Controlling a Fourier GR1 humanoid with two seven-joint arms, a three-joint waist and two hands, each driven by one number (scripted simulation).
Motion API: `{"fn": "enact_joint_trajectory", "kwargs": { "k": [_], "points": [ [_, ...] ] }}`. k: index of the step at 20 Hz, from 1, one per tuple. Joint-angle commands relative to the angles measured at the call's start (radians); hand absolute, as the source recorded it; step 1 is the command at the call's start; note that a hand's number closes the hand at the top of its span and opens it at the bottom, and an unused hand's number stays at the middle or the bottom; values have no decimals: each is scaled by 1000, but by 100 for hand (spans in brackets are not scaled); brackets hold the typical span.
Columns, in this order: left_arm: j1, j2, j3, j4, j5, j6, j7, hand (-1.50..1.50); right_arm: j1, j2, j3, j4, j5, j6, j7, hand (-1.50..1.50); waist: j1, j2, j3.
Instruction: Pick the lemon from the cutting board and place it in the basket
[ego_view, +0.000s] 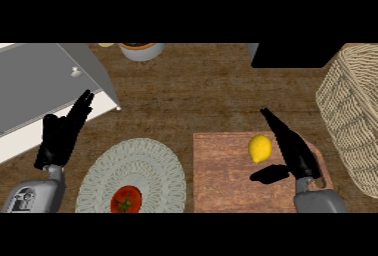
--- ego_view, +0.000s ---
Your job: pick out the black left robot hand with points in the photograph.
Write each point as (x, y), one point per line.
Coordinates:
(59, 133)

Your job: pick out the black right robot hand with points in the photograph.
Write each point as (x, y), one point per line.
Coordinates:
(295, 150)

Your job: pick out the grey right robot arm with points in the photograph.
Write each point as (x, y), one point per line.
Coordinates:
(317, 198)

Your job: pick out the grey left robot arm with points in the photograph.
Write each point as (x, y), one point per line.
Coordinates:
(40, 195)

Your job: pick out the yellow lemon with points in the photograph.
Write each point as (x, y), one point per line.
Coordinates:
(260, 148)

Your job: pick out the beige wicker basket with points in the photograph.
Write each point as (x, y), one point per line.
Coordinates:
(351, 113)

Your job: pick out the brown wooden cutting board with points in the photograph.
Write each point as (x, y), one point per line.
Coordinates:
(226, 180)

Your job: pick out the white cabinet body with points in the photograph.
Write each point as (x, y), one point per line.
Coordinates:
(30, 133)

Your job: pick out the grey cabinet door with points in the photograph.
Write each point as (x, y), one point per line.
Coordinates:
(44, 80)

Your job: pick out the pale round woven placemat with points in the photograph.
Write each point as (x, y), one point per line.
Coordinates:
(133, 163)

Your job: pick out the white round door knob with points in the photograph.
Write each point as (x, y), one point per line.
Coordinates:
(75, 72)

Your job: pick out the red tomato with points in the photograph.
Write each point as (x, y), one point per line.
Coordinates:
(126, 200)

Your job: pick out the small yellow object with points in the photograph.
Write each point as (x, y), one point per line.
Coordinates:
(105, 44)

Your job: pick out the black appliance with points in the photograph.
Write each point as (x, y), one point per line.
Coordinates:
(295, 55)

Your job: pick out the pale grey plant pot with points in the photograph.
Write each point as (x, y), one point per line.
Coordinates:
(142, 51)

